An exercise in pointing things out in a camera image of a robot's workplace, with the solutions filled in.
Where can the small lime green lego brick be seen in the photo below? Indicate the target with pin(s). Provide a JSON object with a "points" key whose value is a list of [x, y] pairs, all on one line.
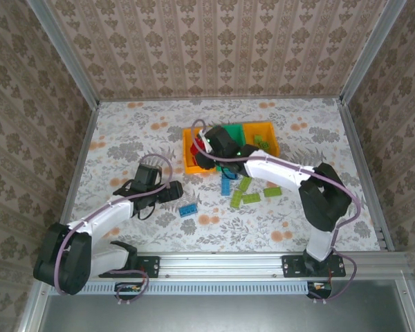
{"points": [[259, 139]]}

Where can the orange plastic bin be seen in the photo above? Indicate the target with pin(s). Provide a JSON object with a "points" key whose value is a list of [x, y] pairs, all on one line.
{"points": [[188, 162], [252, 129]]}

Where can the wide aluminium base rail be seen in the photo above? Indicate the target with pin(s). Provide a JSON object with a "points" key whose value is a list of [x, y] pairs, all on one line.
{"points": [[221, 264]]}

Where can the aluminium frame post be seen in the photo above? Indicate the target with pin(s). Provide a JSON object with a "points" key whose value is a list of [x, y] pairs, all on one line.
{"points": [[370, 52], [65, 55]]}

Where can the grey metal panel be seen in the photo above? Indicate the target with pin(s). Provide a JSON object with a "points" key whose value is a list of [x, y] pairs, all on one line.
{"points": [[221, 314]]}

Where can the aluminium side frame rail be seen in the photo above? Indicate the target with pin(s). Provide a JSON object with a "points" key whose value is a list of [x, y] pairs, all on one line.
{"points": [[88, 138], [354, 145]]}

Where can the thin aluminium frame rail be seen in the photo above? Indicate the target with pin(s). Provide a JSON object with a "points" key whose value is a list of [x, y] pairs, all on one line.
{"points": [[211, 98]]}

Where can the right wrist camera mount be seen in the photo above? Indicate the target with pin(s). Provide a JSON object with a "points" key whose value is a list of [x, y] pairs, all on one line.
{"points": [[203, 133]]}

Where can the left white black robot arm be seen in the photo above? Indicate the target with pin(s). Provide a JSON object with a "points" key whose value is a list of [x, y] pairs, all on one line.
{"points": [[103, 214]]}

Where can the red lego brick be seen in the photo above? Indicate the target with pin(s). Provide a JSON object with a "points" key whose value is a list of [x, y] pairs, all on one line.
{"points": [[193, 154], [200, 145]]}

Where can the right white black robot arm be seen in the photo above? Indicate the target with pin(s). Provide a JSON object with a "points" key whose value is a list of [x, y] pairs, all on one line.
{"points": [[280, 171]]}

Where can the blue lego brick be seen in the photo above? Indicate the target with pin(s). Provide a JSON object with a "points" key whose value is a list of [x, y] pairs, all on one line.
{"points": [[225, 186], [188, 210]]}

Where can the black connector box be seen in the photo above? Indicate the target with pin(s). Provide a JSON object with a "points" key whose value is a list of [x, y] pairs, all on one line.
{"points": [[323, 292], [124, 292]]}

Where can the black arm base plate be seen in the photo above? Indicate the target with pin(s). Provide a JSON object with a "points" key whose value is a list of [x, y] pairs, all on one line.
{"points": [[290, 266], [152, 264]]}

